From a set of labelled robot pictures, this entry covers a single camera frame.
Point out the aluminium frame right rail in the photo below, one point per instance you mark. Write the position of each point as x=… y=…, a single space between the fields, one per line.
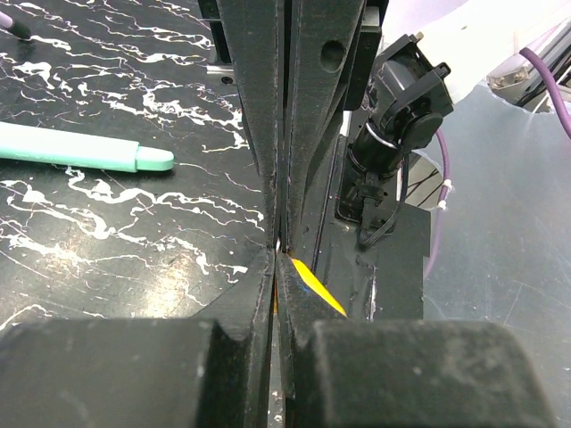
x=518 y=82

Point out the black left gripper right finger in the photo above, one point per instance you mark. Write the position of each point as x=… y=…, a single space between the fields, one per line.
x=339 y=372

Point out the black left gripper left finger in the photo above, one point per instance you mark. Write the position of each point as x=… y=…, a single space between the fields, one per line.
x=207 y=370

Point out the orange capped key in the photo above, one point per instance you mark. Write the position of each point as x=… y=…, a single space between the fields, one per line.
x=298 y=280

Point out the green toy microphone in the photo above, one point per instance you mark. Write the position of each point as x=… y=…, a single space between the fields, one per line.
x=25 y=143

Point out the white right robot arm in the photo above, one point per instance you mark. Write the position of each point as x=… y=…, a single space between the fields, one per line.
x=414 y=82

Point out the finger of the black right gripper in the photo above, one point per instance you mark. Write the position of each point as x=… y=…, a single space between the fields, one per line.
x=320 y=39
x=252 y=33

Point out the pink perforated music stand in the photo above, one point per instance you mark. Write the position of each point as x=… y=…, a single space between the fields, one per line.
x=15 y=27

